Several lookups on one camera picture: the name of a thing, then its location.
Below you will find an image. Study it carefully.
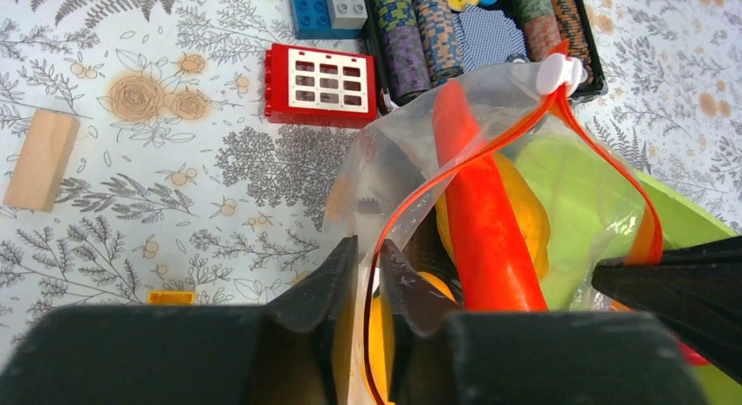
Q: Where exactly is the black poker chip case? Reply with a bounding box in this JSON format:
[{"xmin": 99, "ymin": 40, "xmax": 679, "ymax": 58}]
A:
[{"xmin": 363, "ymin": 0, "xmax": 607, "ymax": 115}]

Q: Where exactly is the small orange toy cracker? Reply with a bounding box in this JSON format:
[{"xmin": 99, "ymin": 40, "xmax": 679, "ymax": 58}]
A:
[{"xmin": 147, "ymin": 290, "xmax": 196, "ymax": 305}]

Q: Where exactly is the orange toy mandarin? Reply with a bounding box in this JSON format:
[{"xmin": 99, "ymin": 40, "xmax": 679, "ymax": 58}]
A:
[{"xmin": 368, "ymin": 288, "xmax": 394, "ymax": 404}]

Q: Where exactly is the grey toy fish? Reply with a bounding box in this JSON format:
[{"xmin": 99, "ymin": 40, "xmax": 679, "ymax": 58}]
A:
[{"xmin": 353, "ymin": 145, "xmax": 425, "ymax": 256}]

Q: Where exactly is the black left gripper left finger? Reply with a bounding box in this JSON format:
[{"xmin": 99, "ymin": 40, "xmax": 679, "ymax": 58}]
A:
[{"xmin": 1, "ymin": 237, "xmax": 358, "ymax": 404}]

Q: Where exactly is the red white window brick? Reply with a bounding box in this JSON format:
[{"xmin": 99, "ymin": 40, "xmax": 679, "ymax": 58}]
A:
[{"xmin": 263, "ymin": 43, "xmax": 378, "ymax": 129}]

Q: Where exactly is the long wooden block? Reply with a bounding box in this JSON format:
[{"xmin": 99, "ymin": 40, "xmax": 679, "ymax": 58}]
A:
[{"xmin": 3, "ymin": 109, "xmax": 80, "ymax": 213}]

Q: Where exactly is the green plastic tray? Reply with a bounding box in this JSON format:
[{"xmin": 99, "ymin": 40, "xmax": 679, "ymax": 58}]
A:
[{"xmin": 503, "ymin": 134, "xmax": 741, "ymax": 404}]

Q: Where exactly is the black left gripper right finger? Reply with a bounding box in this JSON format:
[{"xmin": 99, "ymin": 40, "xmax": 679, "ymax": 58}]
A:
[{"xmin": 379, "ymin": 240, "xmax": 706, "ymax": 404}]

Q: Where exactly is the blue playing card deck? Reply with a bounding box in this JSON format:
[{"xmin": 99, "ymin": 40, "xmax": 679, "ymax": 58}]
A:
[{"xmin": 453, "ymin": 6, "xmax": 528, "ymax": 73}]

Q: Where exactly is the grey toy brick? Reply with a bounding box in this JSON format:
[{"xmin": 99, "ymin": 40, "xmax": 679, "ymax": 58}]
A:
[{"xmin": 326, "ymin": 0, "xmax": 368, "ymax": 30}]

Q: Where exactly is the orange toy carrot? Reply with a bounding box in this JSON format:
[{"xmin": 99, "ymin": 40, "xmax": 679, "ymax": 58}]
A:
[{"xmin": 431, "ymin": 80, "xmax": 549, "ymax": 312}]

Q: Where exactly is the red toy apple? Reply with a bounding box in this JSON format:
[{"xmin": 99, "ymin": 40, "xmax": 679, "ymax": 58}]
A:
[{"xmin": 679, "ymin": 341, "xmax": 710, "ymax": 367}]

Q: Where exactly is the clear zip top bag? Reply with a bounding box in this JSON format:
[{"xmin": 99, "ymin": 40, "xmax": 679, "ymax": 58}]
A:
[{"xmin": 323, "ymin": 40, "xmax": 646, "ymax": 404}]

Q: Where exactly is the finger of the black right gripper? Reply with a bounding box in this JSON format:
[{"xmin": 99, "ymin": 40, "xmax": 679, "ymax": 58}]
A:
[{"xmin": 591, "ymin": 235, "xmax": 741, "ymax": 382}]

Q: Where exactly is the blue toy brick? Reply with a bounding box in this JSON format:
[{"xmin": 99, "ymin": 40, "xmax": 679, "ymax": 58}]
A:
[{"xmin": 290, "ymin": 0, "xmax": 362, "ymax": 40}]

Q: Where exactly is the yellow toy bell pepper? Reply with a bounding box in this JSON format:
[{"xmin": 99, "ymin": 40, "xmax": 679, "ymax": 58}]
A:
[{"xmin": 434, "ymin": 153, "xmax": 552, "ymax": 282}]

